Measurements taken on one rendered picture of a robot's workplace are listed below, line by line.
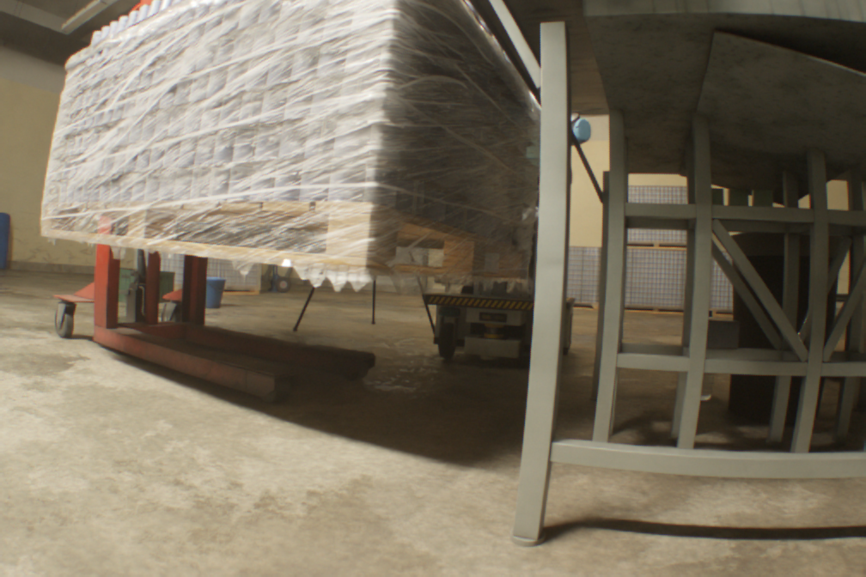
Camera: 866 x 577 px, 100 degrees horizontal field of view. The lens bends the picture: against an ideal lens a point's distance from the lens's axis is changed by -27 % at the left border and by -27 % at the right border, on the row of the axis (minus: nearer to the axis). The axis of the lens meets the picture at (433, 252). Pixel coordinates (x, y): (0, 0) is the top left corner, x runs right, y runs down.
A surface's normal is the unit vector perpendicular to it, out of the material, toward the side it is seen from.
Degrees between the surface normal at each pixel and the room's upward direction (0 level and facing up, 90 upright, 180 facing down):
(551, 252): 90
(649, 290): 91
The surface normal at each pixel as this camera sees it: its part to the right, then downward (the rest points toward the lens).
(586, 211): -0.41, -0.07
